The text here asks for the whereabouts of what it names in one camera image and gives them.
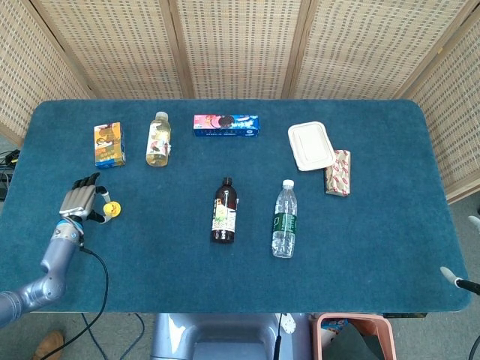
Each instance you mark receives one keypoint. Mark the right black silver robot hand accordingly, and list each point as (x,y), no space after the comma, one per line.
(452,278)

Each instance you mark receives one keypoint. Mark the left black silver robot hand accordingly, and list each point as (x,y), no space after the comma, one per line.
(77,198)

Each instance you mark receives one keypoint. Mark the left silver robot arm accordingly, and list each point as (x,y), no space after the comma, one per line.
(56,258)

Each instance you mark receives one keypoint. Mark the yellow round disc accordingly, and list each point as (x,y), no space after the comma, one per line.
(115,210)

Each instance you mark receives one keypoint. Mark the orange blue drink carton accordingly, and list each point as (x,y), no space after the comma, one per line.
(108,144)

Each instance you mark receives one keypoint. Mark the pink bin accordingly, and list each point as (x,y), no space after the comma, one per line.
(375,326)

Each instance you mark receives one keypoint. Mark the yellow tea bottle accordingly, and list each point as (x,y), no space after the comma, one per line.
(159,141)

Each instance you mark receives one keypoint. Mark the blue carpet table mat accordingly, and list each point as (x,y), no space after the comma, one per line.
(337,243)

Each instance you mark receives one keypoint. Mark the colourful box under stool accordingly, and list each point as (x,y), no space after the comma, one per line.
(333,324)

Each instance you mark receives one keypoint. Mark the woven bamboo screen panel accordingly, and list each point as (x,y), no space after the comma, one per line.
(112,45)
(453,93)
(240,45)
(30,63)
(375,45)

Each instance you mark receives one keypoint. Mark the dark brown drink bottle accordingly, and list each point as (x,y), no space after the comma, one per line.
(225,213)

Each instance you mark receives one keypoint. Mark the brown shoe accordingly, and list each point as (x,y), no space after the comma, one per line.
(48,345)

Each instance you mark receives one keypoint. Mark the red white snack pack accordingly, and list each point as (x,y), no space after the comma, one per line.
(338,174)

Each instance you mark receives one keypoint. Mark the blue pink cookie box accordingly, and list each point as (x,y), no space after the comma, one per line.
(226,126)

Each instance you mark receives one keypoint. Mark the clear water bottle green label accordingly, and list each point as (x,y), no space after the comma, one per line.
(285,221)

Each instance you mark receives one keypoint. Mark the thin black rod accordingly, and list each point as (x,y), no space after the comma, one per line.
(278,337)

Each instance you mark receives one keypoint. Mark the white lidded lunch box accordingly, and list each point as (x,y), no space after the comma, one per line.
(311,145)

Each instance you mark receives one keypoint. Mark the grey blue robot torso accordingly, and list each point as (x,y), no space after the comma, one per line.
(228,335)

